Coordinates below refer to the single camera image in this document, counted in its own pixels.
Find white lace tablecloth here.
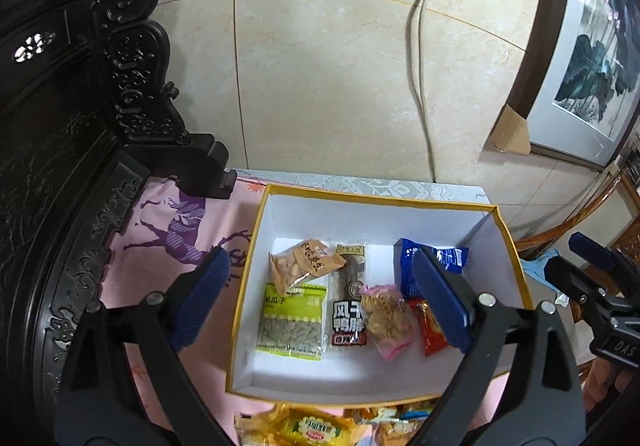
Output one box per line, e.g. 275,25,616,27
227,169,488,207

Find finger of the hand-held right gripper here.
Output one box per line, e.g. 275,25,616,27
544,255,613,327
569,232,623,274

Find cardboard corner protector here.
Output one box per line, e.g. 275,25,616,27
491,103,532,157

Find dark carved wooden furniture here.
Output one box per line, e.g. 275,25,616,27
0,0,238,446

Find yellow cake packet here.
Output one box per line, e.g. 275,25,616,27
235,406,361,446

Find white plug and cable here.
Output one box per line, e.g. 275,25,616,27
406,0,451,184

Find brown cracker packet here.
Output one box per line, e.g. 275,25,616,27
269,238,347,292

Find lime green seed packet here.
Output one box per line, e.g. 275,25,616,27
256,283,328,361

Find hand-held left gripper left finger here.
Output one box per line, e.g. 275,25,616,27
55,246,233,446

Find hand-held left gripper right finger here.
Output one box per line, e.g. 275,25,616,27
411,246,588,446

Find clear packet yellow bread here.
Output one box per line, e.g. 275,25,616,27
372,418,436,446

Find yellow cardboard box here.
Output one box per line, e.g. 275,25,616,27
225,183,533,407

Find red biscuit packet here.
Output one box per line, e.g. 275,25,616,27
407,298,451,357

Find black meat snack packet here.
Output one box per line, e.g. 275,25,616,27
327,243,371,347

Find blue snack packet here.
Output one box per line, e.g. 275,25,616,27
398,237,469,299

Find person's right hand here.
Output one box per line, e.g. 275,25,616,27
582,361,640,417

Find pink floral blanket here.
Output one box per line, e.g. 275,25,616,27
97,173,506,446

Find pink clear noodle snack packet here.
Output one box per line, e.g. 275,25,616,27
357,283,418,359

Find wooden armchair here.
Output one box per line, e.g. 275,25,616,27
515,166,640,327

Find light blue white packet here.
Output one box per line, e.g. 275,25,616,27
397,401,438,422

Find framed ink painting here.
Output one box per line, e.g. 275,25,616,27
502,0,640,172

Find light blue cloth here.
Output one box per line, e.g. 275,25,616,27
522,250,571,297

